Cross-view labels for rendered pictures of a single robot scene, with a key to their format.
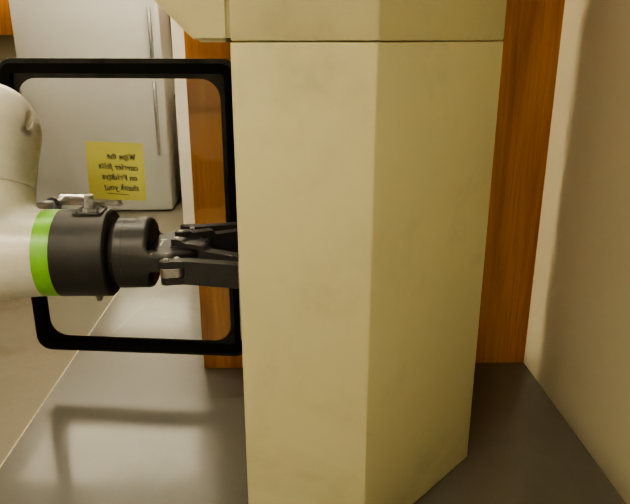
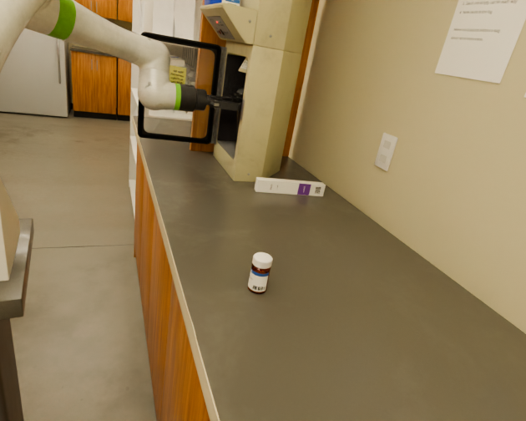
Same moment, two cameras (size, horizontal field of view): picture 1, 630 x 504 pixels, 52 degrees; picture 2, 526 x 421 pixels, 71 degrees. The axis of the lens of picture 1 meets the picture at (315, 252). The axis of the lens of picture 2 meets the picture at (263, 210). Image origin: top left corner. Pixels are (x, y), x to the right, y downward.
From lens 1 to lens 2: 87 cm
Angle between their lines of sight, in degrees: 22
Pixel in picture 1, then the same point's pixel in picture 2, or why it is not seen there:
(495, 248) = not seen: hidden behind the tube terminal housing
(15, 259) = (172, 95)
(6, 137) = (166, 58)
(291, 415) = (250, 142)
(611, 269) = (317, 123)
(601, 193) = (316, 102)
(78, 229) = (189, 89)
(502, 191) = not seen: hidden behind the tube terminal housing
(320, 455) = (255, 154)
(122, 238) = (200, 93)
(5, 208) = (166, 80)
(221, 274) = (230, 106)
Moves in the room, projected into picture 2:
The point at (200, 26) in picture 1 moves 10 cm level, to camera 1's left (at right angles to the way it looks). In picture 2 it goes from (247, 40) to (216, 34)
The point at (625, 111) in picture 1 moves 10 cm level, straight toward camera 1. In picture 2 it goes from (325, 78) to (326, 79)
